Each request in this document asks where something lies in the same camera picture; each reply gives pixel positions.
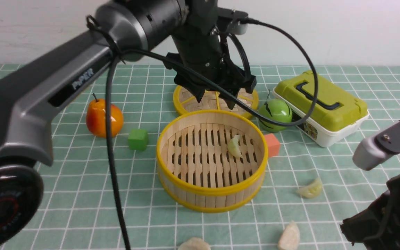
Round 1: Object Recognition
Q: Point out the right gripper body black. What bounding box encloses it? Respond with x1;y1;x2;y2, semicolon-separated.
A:
340;193;400;250

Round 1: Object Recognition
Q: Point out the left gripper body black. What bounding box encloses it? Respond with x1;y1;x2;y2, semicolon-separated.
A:
165;22;257;91

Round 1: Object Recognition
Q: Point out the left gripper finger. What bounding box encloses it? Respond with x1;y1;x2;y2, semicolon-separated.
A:
181;83;206;102
225;91;240;110

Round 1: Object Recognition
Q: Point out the pale dumpling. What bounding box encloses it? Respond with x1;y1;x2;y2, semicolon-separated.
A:
296;177;323;198
277;220;300;250
177;237;211;250
227;134;243;158

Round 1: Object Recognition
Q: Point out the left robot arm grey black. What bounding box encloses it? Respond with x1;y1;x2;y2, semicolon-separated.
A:
0;0;257;245

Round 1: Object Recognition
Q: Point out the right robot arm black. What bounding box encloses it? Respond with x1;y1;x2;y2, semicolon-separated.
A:
340;175;400;250

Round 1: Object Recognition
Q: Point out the woven bamboo steamer lid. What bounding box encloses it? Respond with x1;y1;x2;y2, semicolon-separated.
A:
173;86;260;119

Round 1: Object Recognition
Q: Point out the bamboo steamer tray yellow rim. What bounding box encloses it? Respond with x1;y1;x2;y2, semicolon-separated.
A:
156;110;268;213

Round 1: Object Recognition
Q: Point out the green apple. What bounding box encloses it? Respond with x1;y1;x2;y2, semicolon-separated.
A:
258;93;292;133

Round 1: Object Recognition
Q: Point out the orange cube block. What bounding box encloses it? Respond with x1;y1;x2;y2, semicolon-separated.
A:
264;134;281;158

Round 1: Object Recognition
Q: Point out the green cube block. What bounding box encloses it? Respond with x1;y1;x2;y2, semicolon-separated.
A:
127;128;149;151

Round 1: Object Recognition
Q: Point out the green checkered tablecloth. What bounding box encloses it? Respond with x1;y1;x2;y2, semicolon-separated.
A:
1;64;400;250

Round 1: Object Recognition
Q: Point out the orange red pear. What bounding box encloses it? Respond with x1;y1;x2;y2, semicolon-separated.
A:
86;93;124;138

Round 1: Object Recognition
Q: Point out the green lidded white box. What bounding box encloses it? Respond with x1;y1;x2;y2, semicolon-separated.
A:
273;70;369;148

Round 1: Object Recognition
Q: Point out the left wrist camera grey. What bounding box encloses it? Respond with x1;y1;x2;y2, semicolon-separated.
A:
216;7;249;35

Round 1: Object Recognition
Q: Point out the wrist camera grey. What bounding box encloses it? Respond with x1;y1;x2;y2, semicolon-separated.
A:
216;7;249;35
352;120;400;171

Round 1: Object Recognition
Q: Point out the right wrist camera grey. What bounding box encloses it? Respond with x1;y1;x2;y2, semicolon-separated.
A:
352;120;400;171

